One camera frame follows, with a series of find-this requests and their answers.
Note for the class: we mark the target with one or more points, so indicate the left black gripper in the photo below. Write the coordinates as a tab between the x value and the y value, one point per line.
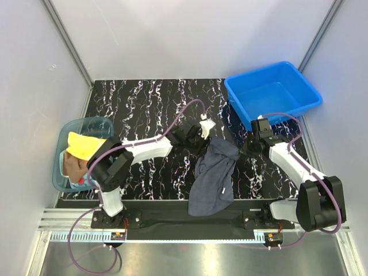
202	146

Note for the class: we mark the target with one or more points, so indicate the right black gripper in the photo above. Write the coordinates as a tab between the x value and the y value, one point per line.
244	148

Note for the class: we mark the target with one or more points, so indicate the dark grey-blue towel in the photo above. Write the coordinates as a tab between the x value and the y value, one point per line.
212	189

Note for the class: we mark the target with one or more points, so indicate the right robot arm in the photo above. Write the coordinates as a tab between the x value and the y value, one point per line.
320	202

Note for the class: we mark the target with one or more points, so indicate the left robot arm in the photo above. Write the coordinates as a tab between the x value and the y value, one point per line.
110	165

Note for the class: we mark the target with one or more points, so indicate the blue plastic bin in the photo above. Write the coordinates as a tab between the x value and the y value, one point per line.
271	90

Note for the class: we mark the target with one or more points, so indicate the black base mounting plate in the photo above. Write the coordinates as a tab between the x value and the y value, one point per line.
169	220

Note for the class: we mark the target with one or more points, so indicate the clear teal plastic bin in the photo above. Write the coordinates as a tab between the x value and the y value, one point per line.
99	127

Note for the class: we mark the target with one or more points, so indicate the yellow towel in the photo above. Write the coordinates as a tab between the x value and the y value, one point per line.
83	147

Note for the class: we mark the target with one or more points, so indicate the brown towel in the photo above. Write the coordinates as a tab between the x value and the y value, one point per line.
75	169

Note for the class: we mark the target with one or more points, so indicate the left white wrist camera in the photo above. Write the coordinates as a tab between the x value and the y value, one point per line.
206	125

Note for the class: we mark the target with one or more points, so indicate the aluminium rail with cable duct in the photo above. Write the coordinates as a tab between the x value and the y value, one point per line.
80	226

